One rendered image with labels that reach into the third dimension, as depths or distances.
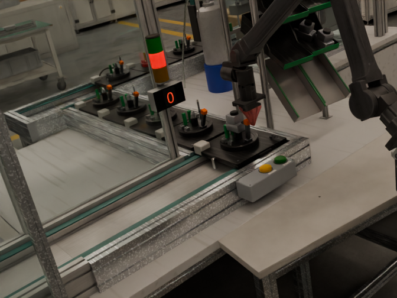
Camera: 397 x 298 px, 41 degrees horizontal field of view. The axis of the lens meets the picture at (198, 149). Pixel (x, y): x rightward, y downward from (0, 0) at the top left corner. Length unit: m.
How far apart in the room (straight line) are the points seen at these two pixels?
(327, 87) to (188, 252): 0.92
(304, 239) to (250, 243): 0.15
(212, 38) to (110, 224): 1.35
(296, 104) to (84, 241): 0.92
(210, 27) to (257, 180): 1.24
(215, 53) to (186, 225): 1.34
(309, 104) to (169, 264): 0.85
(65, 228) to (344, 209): 0.86
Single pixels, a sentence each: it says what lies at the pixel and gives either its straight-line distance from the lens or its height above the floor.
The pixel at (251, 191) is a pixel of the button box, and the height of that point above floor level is 0.94.
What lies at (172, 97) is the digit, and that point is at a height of 1.20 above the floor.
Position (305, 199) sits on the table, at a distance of 1.75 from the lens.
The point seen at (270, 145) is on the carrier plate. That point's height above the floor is 0.97.
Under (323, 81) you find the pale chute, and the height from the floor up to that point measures 1.06.
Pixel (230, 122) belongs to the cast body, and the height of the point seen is 1.06.
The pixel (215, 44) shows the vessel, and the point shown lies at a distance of 2.77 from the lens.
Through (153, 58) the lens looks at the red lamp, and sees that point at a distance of 1.78.
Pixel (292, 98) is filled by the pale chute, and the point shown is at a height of 1.05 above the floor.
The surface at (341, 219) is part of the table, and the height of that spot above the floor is 0.86.
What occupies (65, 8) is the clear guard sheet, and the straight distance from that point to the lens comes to 1.67.
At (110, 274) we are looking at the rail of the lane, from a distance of 1.53.
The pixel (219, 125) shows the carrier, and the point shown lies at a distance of 2.12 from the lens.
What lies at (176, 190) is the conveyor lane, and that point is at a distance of 1.81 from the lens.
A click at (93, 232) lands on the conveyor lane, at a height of 0.92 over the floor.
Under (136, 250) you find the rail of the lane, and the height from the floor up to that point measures 0.92.
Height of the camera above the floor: 1.76
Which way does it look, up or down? 24 degrees down
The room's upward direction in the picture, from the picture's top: 12 degrees counter-clockwise
